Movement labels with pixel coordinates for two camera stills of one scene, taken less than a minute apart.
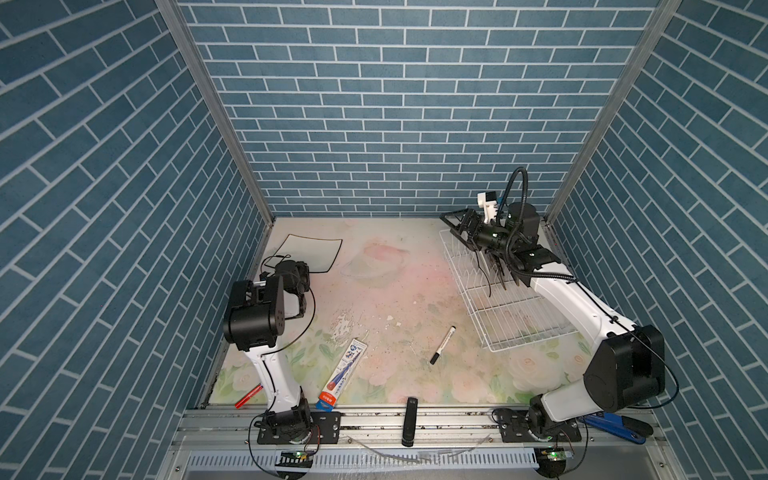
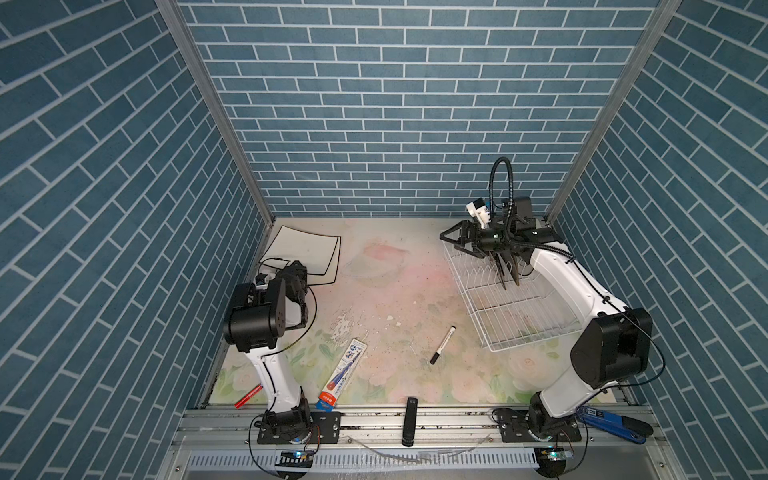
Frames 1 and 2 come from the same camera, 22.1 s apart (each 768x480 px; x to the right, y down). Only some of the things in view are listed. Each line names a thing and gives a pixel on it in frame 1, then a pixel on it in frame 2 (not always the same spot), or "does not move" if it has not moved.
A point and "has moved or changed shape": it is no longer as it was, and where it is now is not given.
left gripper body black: [301, 278] does not move
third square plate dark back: [496, 263] does not move
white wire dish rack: [507, 311] does not move
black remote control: [408, 434] does not move
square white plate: [481, 284] -> [318, 252]
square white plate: [319, 253] has moved or changed shape
